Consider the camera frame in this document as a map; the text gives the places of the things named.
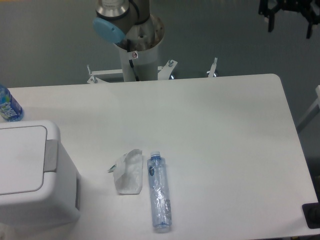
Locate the crumpled white plastic wrapper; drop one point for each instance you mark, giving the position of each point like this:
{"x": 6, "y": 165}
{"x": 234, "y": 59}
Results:
{"x": 128, "y": 173}

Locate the white frame at right edge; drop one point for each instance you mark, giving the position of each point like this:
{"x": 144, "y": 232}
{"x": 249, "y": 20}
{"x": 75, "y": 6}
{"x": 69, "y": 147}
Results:
{"x": 310, "y": 113}

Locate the white base frame with bolts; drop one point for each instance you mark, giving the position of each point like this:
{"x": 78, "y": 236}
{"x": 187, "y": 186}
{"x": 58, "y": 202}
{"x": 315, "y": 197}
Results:
{"x": 165, "y": 72}

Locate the white push-lid trash can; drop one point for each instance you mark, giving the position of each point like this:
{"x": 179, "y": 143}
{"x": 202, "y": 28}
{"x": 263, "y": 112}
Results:
{"x": 39, "y": 183}

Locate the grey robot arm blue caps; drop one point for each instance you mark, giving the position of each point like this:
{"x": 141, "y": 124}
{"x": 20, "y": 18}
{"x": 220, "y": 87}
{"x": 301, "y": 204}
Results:
{"x": 129, "y": 25}

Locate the empty clear plastic bottle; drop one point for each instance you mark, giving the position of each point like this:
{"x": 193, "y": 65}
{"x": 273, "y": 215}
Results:
{"x": 159, "y": 192}

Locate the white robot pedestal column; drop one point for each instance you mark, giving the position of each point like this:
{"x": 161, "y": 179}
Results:
{"x": 139, "y": 65}

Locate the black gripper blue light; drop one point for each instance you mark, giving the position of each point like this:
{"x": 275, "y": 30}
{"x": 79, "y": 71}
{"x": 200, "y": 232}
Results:
{"x": 305, "y": 7}

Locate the blue labelled water bottle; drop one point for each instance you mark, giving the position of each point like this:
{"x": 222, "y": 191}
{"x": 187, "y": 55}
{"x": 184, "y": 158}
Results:
{"x": 10, "y": 109}

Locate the black clamp at table corner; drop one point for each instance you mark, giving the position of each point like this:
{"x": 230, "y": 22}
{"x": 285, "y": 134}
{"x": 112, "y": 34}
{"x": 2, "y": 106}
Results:
{"x": 311, "y": 213}

